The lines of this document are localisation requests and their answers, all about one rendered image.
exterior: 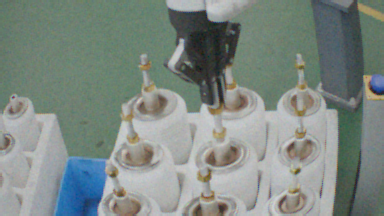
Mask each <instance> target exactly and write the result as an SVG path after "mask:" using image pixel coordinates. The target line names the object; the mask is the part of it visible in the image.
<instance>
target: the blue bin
mask: <svg viewBox="0 0 384 216"><path fill-rule="evenodd" d="M106 160H107V159H97V158H80V157H69V158H68V159H67V161H66V164H65V167H64V171H63V176H62V179H61V180H62V181H61V183H60V188H59V192H58V196H57V200H56V206H55V209H54V210H55V211H54V214H53V215H54V216H98V215H99V213H98V210H99V209H98V207H99V205H100V202H101V200H102V198H103V195H104V191H105V190H104V189H105V185H106V181H107V177H108V175H107V174H106V173H105V168H106V167H107V165H106Z"/></svg>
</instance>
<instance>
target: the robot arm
mask: <svg viewBox="0 0 384 216"><path fill-rule="evenodd" d="M258 1H259V0H167V1H166V4H167V8H168V15H169V19H170V23H171V25H173V27H174V29H175V31H176V39H175V44H176V47H178V48H177V50H176V52H175V53H174V55H173V58H172V59H170V58H166V60H165V61H164V68H167V69H168V70H170V71H171V72H173V74H174V75H177V76H178V77H180V78H181V79H183V80H184V81H185V82H186V83H191V84H194V85H197V86H199V89H200V100H201V101H202V103H204V104H205V105H206V106H209V107H212V108H214V109H216V108H217V107H218V106H220V102H222V103H223V102H224V101H226V84H225V78H224V74H225V73H226V66H227V65H228V64H233V62H234V60H233V59H234V56H235V53H236V47H237V45H238V38H239V36H240V31H241V25H240V24H239V23H237V22H234V21H230V19H231V18H233V17H235V16H236V15H239V13H242V12H244V11H245V10H247V9H248V8H250V7H251V6H253V5H254V4H257V2H258ZM226 44H227V45H228V46H229V48H228V51H227V49H226ZM186 57H187V58H186ZM190 65H192V67H193V68H191V67H190ZM202 68H203V69H204V70H205V71H203V69H202Z"/></svg>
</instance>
